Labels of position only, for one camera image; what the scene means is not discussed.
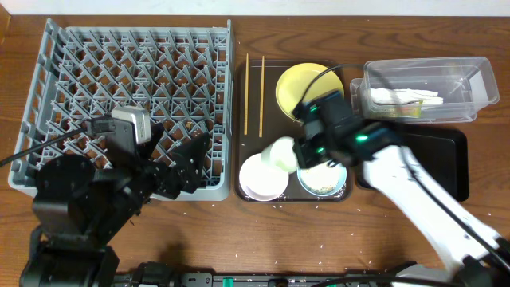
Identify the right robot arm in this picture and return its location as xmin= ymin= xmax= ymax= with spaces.
xmin=292 ymin=91 xmax=509 ymax=286

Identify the yellow plate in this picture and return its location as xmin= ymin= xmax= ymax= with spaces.
xmin=276 ymin=63 xmax=344 ymax=120

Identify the grey plastic dishwasher rack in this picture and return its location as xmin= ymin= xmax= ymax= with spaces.
xmin=8 ymin=20 xmax=234 ymax=201

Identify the wooden chopstick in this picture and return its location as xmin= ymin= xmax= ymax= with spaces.
xmin=258 ymin=56 xmax=265 ymax=138
xmin=243 ymin=53 xmax=249 ymax=136

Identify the dark brown serving tray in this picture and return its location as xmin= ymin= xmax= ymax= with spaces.
xmin=233 ymin=58 xmax=354 ymax=203

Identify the white paper napkin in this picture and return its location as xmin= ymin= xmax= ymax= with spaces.
xmin=369 ymin=88 xmax=444 ymax=105

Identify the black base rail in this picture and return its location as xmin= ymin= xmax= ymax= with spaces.
xmin=115 ymin=261 xmax=459 ymax=287

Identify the white cup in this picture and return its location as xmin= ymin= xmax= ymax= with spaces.
xmin=261 ymin=136 xmax=298 ymax=174

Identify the clear plastic waste bin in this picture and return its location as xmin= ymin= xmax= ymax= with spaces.
xmin=351 ymin=57 xmax=500 ymax=124

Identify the light blue bowl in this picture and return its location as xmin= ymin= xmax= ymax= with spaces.
xmin=297 ymin=163 xmax=347 ymax=197

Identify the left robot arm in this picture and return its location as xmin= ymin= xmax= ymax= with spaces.
xmin=19 ymin=120 xmax=210 ymax=286

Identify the white pink bowl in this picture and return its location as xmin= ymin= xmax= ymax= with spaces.
xmin=238 ymin=153 xmax=289 ymax=202

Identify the black waste tray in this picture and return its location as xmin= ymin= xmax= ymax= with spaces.
xmin=351 ymin=120 xmax=469 ymax=202

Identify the green snack wrapper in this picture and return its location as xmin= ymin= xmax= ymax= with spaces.
xmin=372 ymin=100 xmax=423 ymax=118

